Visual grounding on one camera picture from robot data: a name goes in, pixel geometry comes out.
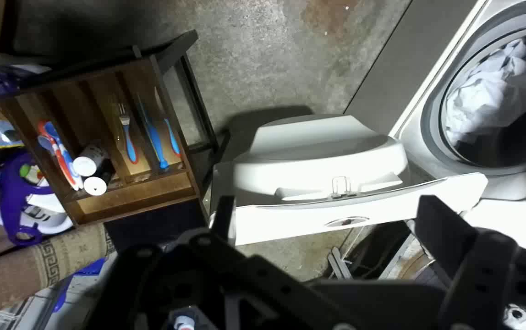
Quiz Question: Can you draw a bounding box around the purple and white bag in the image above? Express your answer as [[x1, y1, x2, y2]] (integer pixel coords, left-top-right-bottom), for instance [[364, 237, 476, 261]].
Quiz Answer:
[[0, 153, 73, 246]]

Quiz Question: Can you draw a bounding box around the patterned beige rug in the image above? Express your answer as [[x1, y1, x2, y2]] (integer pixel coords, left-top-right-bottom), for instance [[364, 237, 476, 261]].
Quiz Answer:
[[0, 224, 113, 310]]

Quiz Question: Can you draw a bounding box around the wooden side table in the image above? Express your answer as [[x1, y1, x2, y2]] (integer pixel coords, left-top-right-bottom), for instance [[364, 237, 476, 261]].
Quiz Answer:
[[0, 32, 216, 224]]

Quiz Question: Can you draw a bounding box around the blue knife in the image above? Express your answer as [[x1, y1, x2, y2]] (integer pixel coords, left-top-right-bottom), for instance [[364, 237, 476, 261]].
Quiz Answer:
[[135, 96, 168, 171]]

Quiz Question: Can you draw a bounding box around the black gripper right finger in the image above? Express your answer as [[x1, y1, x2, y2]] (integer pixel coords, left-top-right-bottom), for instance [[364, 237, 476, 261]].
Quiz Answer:
[[414, 195, 526, 330]]

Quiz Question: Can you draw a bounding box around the white washing machine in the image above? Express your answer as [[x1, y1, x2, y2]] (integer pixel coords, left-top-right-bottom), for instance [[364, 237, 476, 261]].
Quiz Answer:
[[346, 0, 526, 248]]

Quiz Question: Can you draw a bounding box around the red and blue utensil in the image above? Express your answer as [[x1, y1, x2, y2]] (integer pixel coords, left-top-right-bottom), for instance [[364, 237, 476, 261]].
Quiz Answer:
[[36, 121, 82, 191]]

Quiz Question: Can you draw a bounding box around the blue fork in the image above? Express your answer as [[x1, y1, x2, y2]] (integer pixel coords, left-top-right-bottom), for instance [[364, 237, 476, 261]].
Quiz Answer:
[[117, 103, 137, 164]]

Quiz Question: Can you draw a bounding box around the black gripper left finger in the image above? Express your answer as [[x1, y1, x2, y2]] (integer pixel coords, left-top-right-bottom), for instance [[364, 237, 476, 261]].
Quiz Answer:
[[84, 226, 361, 330]]

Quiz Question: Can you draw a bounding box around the white washer door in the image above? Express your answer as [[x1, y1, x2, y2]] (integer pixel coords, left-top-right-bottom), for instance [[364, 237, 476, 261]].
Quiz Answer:
[[210, 116, 487, 246]]

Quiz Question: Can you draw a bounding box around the white round lid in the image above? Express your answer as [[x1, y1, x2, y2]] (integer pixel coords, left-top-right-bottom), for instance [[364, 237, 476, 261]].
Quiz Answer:
[[82, 176, 108, 197]]

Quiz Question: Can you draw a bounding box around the white laundry in drum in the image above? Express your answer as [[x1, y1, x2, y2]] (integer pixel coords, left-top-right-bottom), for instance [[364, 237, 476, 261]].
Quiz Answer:
[[443, 39, 526, 145]]

